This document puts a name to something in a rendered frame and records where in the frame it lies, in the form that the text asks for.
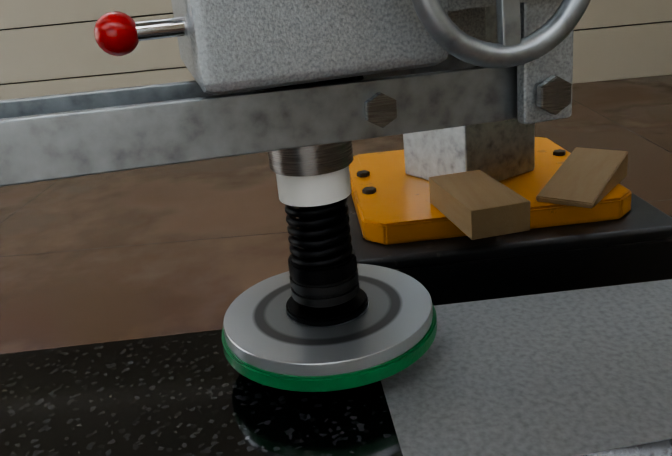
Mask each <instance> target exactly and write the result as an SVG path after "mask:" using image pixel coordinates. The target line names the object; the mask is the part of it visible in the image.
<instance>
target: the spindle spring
mask: <svg viewBox="0 0 672 456"><path fill-rule="evenodd" d="M347 201H348V197H347V198H345V199H343V200H341V201H338V202H335V203H332V204H329V205H326V206H323V207H318V208H312V209H297V208H296V207H297V206H290V205H286V206H285V208H284V209H285V212H286V213H287V216H286V222H287V223H288V224H289V225H288V226H287V231H288V233H289V237H288V240H289V242H290V244H291V245H290V252H291V253H292V254H293V255H295V256H294V257H292V260H291V261H292V262H293V263H295V264H296V265H299V266H303V267H313V268H316V267H326V266H331V265H335V264H337V263H340V262H342V261H343V260H345V259H346V258H348V257H349V256H350V254H351V252H352V244H351V243H350V242H351V235H350V228H351V227H350V224H349V221H350V218H349V214H348V209H349V206H348V204H347ZM333 212H335V213H334V214H332V215H329V216H326V217H322V218H317V219H309V220H301V219H300V218H312V217H319V216H324V215H327V214H331V213H333ZM296 217H297V219H296ZM335 222H336V223H335ZM332 223H335V224H333V225H331V226H328V227H324V228H320V229H312V230H303V229H301V228H315V227H322V226H326V225H329V224H332ZM297 228H298V229H297ZM335 233H337V234H335ZM332 234H335V235H333V236H330V237H327V238H323V239H317V240H302V238H304V239H311V238H320V237H325V236H329V235H332ZM335 243H338V244H336V245H334V246H331V247H328V248H324V249H318V250H303V249H299V248H309V249H310V248H321V247H326V246H330V245H333V244H335ZM341 251H342V252H341ZM339 252H340V253H339ZM337 253H339V254H337ZM335 254H337V255H335ZM332 255H335V256H333V257H330V258H326V259H321V260H304V259H301V258H305V259H317V258H324V257H328V256H332Z"/></svg>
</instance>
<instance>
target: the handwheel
mask: <svg viewBox="0 0 672 456"><path fill-rule="evenodd" d="M411 1H412V4H413V6H414V9H415V12H416V14H417V16H418V18H419V20H420V22H421V23H422V25H423V26H424V28H425V29H426V31H427V32H428V33H429V35H430V36H431V37H432V38H433V39H434V40H435V41H436V42H437V43H438V44H439V45H440V46H441V47H442V48H443V49H444V50H446V51H447V52H448V53H450V54H451V55H453V56H454V57H456V58H458V59H460V60H462V61H464V62H466V63H469V64H471V65H475V66H479V67H485V68H508V67H514V66H518V65H522V64H525V63H528V62H530V61H533V60H535V59H537V58H539V57H541V56H543V55H545V54H546V53H548V52H549V51H551V50H552V49H553V48H555V47H556V46H557V45H558V44H560V43H561V42H562V41H563V40H564V39H565V38H566V37H567V36H568V35H569V34H570V32H571V31H572V30H573V29H574V28H575V26H576V25H577V23H578V22H579V21H580V19H581V18H582V16H583V14H584V13H585V11H586V9H587V7H588V5H589V3H590V1H591V0H563V1H562V3H561V5H560V6H559V8H558V9H557V11H556V12H555V13H554V15H553V16H552V17H551V18H550V19H549V20H548V21H547V22H546V23H545V24H544V25H543V26H542V27H541V28H539V29H538V30H537V31H535V32H534V33H532V34H531V35H529V36H527V37H525V38H523V39H521V23H520V0H496V15H497V43H491V42H485V41H482V40H479V39H476V38H474V37H472V36H470V35H468V34H466V33H465V32H464V31H462V30H461V29H460V28H459V27H458V26H457V25H456V24H455V23H454V22H453V21H452V20H451V19H450V17H449V16H448V15H447V13H446V11H445V10H444V8H443V6H442V4H441V2H440V0H411Z"/></svg>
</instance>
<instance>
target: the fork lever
mask: <svg viewBox="0 0 672 456"><path fill-rule="evenodd" d="M362 76H363V78H364V79H362V80H353V81H344V82H335V83H326V84H316V85H307V86H298V87H289V88H279V89H270V90H261V91H252V92H249V91H245V92H238V93H231V94H223V95H212V94H208V93H205V92H203V90H202V89H201V87H200V86H199V85H198V83H197V82H196V80H193V81H183V82H173V83H163V84H153V85H144V86H134V87H124V88H114V89H105V90H95V91H85V92H75V93H65V94H56V95H46V96H36V97H26V98H16V99H7V100H0V187H3V186H10V185H18V184H26V183H33V182H41V181H48V180H56V179H64V178H71V177H79V176H87V175H94V174H102V173H109V172H117V171H125V170H132V169H140V168H148V167H155V166H163V165H171V164H178V163H186V162H193V161H201V160H209V159H216V158H224V157H232V156H239V155H247V154H254V153H262V152H270V151H277V150H285V149H293V148H300V147H308V146H315V145H323V144H331V143H338V142H346V141H354V140H361V139H369V138H376V137H384V136H392V135H399V134H407V133H415V132H422V131H430V130H438V129H445V128H453V127H460V126H468V125H476V124H483V123H491V122H499V121H506V120H514V119H517V66H514V67H508V68H485V67H479V66H475V65H471V64H469V63H466V62H464V61H462V60H460V59H458V58H456V57H454V56H453V55H451V54H448V57H447V59H446V60H444V61H442V62H441V63H439V64H437V65H436V66H428V67H421V68H414V69H406V70H399V71H392V72H384V73H377V74H370V75H362ZM571 85H572V84H571V83H569V82H567V81H565V80H564V79H562V78H560V77H558V76H556V75H551V76H550V77H549V78H547V79H546V80H545V81H543V82H542V83H541V84H540V85H538V86H537V99H536V106H537V107H539V108H541V109H543V110H545V111H547V112H548V113H550V114H553V115H556V114H558V113H559V112H560V111H561V110H563V109H564V108H565V107H567V106H568V105H569V104H571Z"/></svg>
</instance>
